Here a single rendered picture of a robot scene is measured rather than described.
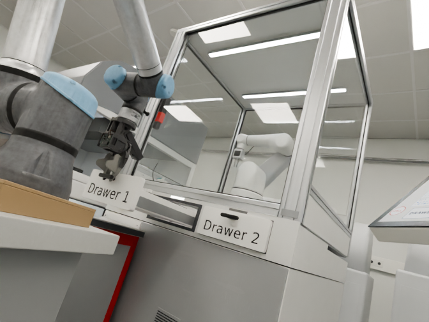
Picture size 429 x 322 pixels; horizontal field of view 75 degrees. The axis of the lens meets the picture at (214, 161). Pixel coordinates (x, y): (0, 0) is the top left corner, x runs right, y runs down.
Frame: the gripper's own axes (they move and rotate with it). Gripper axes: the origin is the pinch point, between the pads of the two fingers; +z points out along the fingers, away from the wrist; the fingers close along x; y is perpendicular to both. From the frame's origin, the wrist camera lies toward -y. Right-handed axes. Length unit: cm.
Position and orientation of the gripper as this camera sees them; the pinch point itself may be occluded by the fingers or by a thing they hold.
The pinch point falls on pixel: (110, 177)
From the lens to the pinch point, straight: 102.2
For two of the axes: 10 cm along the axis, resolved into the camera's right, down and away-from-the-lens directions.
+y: -5.3, -3.8, -7.6
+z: -2.9, 9.2, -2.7
